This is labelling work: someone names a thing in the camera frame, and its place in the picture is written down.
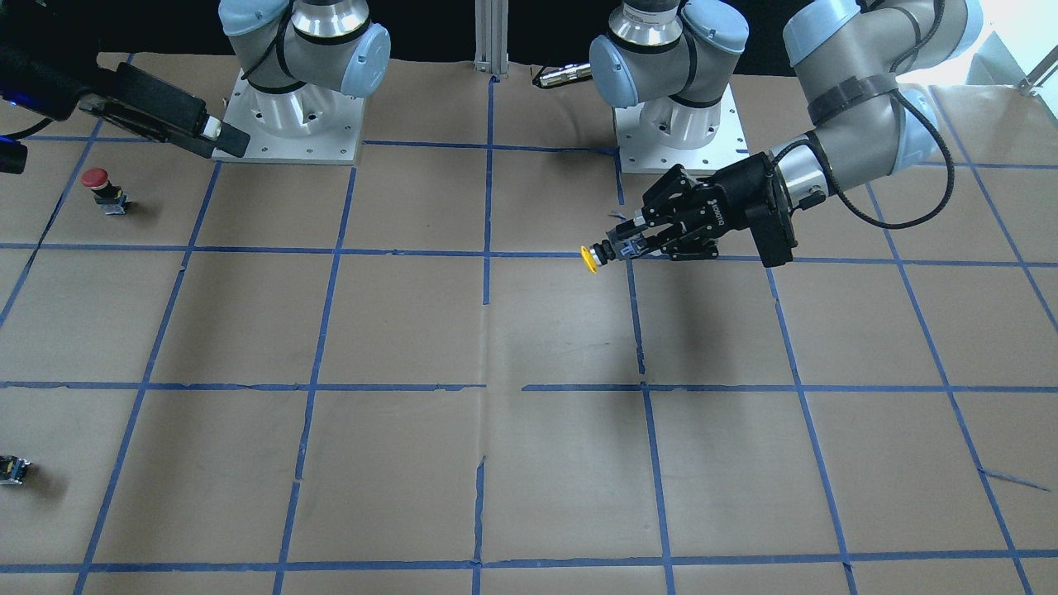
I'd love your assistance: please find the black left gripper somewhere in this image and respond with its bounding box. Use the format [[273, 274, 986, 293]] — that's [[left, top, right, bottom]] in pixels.
[[612, 155, 753, 260]]

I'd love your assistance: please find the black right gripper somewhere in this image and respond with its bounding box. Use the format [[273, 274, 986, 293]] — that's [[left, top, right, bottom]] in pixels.
[[79, 64, 250, 158]]

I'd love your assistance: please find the yellow push button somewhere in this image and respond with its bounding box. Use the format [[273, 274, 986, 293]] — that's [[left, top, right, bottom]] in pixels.
[[579, 240, 649, 274]]

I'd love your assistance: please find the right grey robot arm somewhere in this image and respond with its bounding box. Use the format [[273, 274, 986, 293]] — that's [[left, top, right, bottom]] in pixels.
[[83, 1, 393, 164]]

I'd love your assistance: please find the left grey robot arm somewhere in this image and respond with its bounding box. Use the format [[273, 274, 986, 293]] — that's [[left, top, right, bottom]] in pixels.
[[579, 1, 983, 271]]

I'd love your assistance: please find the red push button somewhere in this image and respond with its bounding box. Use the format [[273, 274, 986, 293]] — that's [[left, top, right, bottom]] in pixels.
[[80, 167, 128, 216]]

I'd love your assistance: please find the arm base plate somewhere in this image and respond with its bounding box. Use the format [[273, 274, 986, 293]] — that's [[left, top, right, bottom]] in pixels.
[[212, 79, 366, 165], [612, 86, 751, 174]]

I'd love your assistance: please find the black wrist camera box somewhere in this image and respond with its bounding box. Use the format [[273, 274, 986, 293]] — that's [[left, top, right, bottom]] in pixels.
[[743, 152, 798, 268]]

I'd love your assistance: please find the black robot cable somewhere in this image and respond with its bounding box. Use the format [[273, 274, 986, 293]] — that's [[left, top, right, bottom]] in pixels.
[[765, 0, 957, 228]]

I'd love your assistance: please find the aluminium frame post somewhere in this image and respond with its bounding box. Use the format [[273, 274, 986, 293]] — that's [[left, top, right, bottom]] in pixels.
[[474, 0, 509, 79]]

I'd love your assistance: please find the grey switch block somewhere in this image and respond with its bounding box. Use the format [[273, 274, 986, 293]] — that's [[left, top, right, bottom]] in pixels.
[[0, 455, 33, 486]]

